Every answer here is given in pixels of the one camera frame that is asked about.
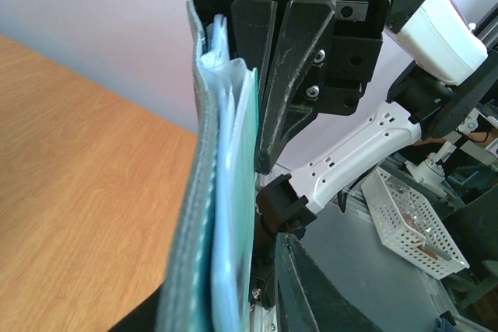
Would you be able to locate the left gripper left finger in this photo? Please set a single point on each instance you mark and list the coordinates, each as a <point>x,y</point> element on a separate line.
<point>142,318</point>

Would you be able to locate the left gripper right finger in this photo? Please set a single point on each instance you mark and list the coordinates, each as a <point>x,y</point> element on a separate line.
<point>305,299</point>

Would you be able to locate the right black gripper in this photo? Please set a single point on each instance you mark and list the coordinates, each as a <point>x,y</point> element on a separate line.
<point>312,56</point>

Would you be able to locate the teal card holder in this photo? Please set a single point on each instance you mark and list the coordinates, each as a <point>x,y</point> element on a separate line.
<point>207,282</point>

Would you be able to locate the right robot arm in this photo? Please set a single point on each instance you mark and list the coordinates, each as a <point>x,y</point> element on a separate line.
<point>451,71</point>

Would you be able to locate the white perforated basket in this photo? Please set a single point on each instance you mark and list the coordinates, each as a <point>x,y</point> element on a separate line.
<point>408,225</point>

